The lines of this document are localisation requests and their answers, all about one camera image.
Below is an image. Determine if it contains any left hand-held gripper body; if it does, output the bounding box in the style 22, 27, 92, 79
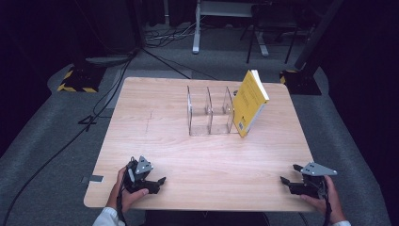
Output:
122, 155, 155, 193

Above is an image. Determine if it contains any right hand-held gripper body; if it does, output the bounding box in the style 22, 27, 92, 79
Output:
287, 161, 339, 200

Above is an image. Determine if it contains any yellow book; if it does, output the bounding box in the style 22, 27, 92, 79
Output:
231, 69, 270, 138

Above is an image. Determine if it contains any clear acrylic book holder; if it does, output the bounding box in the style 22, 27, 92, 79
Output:
186, 85, 249, 137

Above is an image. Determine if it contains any person's left hand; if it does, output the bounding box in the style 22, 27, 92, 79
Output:
105, 166, 151, 215

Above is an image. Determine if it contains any person's right hand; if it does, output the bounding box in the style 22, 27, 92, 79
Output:
299, 174, 346, 225

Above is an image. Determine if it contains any black yellow striped stand base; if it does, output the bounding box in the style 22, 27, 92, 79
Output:
279, 69, 323, 96
56, 65, 106, 94

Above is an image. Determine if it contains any grey metal stand pole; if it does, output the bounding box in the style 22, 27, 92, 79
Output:
294, 0, 344, 72

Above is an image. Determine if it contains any black chair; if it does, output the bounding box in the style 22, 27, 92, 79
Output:
239, 2, 299, 65

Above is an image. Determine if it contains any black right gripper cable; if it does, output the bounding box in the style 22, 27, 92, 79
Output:
322, 185, 333, 226

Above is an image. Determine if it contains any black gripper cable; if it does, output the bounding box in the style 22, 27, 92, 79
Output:
116, 187, 129, 226
322, 185, 333, 226

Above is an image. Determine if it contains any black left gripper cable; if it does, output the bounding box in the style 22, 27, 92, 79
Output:
116, 187, 129, 226

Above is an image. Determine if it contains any grey table edge bracket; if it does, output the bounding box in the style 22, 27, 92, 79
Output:
80, 174, 104, 185

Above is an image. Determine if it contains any long black floor cable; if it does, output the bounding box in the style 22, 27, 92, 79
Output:
0, 51, 137, 226

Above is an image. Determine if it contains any thin black floor cable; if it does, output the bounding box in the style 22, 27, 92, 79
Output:
140, 46, 218, 81

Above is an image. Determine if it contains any bundle of floor cables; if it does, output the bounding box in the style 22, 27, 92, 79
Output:
143, 21, 202, 49

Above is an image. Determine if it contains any white desk frame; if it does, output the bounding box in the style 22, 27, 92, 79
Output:
191, 0, 270, 57

